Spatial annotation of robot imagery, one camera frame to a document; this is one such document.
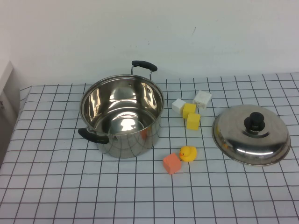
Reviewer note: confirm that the yellow foam cube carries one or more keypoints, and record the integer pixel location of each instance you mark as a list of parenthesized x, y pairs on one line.
[(193, 121), (189, 109)]

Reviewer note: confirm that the yellow rubber duck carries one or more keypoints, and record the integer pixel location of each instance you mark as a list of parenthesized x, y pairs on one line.
[(189, 155)]

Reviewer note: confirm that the white cabinet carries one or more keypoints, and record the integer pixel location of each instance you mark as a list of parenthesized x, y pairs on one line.
[(7, 112)]

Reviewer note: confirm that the orange foam block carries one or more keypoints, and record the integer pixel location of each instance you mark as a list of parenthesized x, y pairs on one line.
[(172, 163)]

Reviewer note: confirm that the white foam cube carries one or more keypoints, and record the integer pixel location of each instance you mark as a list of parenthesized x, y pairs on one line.
[(178, 105)]

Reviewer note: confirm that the stainless steel lid black knob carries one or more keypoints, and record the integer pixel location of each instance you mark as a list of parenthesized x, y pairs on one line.
[(233, 140)]

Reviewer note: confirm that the white black-grid tablecloth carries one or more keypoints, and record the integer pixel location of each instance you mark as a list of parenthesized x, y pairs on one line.
[(70, 186)]

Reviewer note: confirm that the white power adapter block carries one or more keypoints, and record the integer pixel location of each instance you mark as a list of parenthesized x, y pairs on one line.
[(202, 99)]

